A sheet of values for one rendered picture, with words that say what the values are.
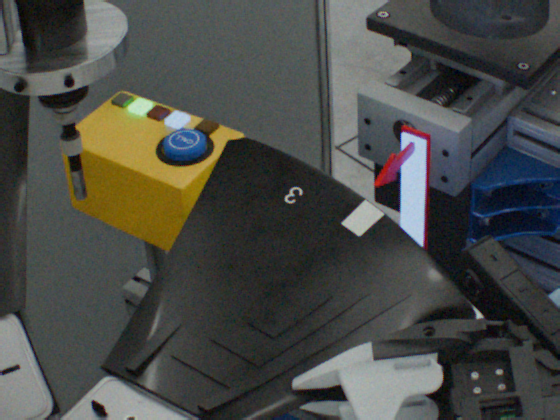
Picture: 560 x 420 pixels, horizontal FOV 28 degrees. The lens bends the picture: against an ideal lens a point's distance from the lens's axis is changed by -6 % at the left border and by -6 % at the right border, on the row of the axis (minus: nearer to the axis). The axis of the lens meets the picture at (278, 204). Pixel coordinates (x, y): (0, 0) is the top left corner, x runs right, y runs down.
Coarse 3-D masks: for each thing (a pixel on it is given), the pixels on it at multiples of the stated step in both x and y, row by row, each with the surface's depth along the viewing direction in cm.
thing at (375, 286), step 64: (256, 192) 84; (320, 192) 85; (192, 256) 80; (256, 256) 80; (320, 256) 81; (384, 256) 82; (192, 320) 76; (256, 320) 76; (320, 320) 77; (384, 320) 78; (192, 384) 72; (256, 384) 72
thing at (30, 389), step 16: (0, 320) 64; (16, 320) 64; (0, 336) 64; (16, 336) 64; (0, 352) 64; (16, 352) 64; (32, 352) 64; (0, 368) 64; (32, 368) 63; (0, 384) 64; (16, 384) 64; (32, 384) 64; (0, 400) 64; (16, 400) 64; (32, 400) 64; (48, 400) 63; (0, 416) 64; (16, 416) 64; (32, 416) 64
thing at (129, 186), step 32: (96, 128) 115; (128, 128) 114; (160, 128) 114; (192, 128) 114; (224, 128) 113; (64, 160) 115; (96, 160) 112; (128, 160) 110; (160, 160) 110; (192, 160) 109; (96, 192) 115; (128, 192) 112; (160, 192) 108; (192, 192) 108; (128, 224) 115; (160, 224) 111
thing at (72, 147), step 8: (64, 128) 55; (72, 128) 56; (64, 136) 56; (72, 136) 56; (80, 136) 56; (64, 144) 56; (72, 144) 56; (80, 144) 56; (64, 152) 56; (72, 152) 56; (80, 152) 56; (72, 160) 57; (80, 160) 57; (72, 168) 57; (80, 168) 57; (72, 176) 57; (80, 176) 57; (72, 184) 58; (80, 184) 58; (80, 192) 58
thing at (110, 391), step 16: (112, 384) 73; (128, 384) 73; (80, 400) 72; (96, 400) 72; (112, 400) 72; (128, 400) 72; (144, 400) 72; (160, 400) 72; (64, 416) 71; (80, 416) 71; (96, 416) 71; (112, 416) 71; (144, 416) 71; (160, 416) 71; (176, 416) 71; (192, 416) 71
